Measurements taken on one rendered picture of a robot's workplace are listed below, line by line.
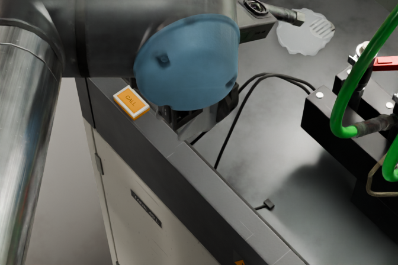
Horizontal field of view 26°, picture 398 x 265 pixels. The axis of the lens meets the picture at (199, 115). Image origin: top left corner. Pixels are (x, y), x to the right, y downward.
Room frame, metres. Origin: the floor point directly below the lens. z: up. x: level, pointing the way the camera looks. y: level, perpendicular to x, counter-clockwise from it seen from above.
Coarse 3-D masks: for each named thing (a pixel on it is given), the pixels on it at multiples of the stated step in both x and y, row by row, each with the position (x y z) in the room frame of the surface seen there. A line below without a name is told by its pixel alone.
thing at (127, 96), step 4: (128, 88) 0.74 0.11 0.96; (124, 92) 0.74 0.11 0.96; (128, 92) 0.74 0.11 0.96; (132, 92) 0.74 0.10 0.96; (120, 96) 0.73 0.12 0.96; (124, 96) 0.73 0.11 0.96; (128, 96) 0.73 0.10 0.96; (132, 96) 0.73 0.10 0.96; (136, 96) 0.73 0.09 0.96; (124, 100) 0.72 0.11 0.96; (128, 100) 0.72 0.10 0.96; (132, 100) 0.72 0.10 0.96; (136, 100) 0.72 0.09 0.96; (128, 104) 0.71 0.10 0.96; (132, 104) 0.71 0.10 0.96; (136, 104) 0.71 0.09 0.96; (140, 104) 0.71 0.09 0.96; (144, 104) 0.71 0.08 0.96; (132, 108) 0.71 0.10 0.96; (136, 108) 0.71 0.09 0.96; (140, 108) 0.71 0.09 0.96; (148, 108) 0.71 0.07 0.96; (128, 112) 0.70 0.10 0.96; (144, 112) 0.71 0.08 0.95; (140, 116) 0.70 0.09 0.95
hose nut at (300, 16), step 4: (296, 12) 0.76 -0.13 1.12; (300, 12) 0.76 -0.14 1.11; (296, 16) 0.76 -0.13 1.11; (300, 16) 0.76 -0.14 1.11; (304, 16) 0.76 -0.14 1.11; (296, 20) 0.75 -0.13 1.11; (300, 20) 0.75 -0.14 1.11; (304, 20) 0.76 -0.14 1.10; (292, 24) 0.75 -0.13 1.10; (296, 24) 0.75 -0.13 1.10; (300, 24) 0.75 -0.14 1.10
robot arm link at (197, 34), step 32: (96, 0) 0.41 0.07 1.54; (128, 0) 0.41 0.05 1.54; (160, 0) 0.41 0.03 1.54; (192, 0) 0.41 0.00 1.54; (224, 0) 0.42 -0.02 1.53; (96, 32) 0.39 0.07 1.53; (128, 32) 0.39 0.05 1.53; (160, 32) 0.38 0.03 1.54; (192, 32) 0.38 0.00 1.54; (224, 32) 0.39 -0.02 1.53; (96, 64) 0.38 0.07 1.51; (128, 64) 0.38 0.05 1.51; (160, 64) 0.36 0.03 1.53; (192, 64) 0.36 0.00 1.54; (224, 64) 0.36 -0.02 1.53; (160, 96) 0.36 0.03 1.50; (192, 96) 0.36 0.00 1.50; (224, 96) 0.36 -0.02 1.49
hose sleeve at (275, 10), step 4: (264, 4) 0.75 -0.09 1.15; (268, 4) 0.75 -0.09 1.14; (268, 8) 0.74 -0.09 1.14; (272, 8) 0.75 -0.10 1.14; (276, 8) 0.75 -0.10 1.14; (280, 8) 0.75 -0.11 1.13; (284, 8) 0.76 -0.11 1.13; (272, 12) 0.74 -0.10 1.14; (276, 12) 0.74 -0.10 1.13; (280, 12) 0.75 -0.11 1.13; (284, 12) 0.75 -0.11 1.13; (288, 12) 0.75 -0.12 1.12; (292, 12) 0.76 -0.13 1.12; (276, 16) 0.74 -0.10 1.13; (280, 16) 0.74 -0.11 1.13; (284, 16) 0.75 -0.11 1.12; (288, 16) 0.75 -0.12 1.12; (292, 16) 0.75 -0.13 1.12; (280, 20) 0.74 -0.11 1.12; (284, 20) 0.75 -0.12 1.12; (288, 20) 0.75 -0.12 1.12; (292, 20) 0.75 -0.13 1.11
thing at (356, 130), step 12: (396, 12) 0.59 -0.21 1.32; (384, 24) 0.58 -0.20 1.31; (396, 24) 0.58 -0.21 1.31; (384, 36) 0.57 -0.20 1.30; (372, 48) 0.57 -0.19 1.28; (360, 60) 0.56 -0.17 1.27; (372, 60) 0.56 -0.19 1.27; (360, 72) 0.56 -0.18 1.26; (348, 84) 0.55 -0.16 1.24; (348, 96) 0.55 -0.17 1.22; (336, 108) 0.54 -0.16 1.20; (336, 120) 0.54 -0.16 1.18; (372, 120) 0.61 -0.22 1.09; (384, 120) 0.62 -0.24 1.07; (336, 132) 0.54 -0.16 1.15; (348, 132) 0.56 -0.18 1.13; (360, 132) 0.57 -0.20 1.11; (372, 132) 0.59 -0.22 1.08
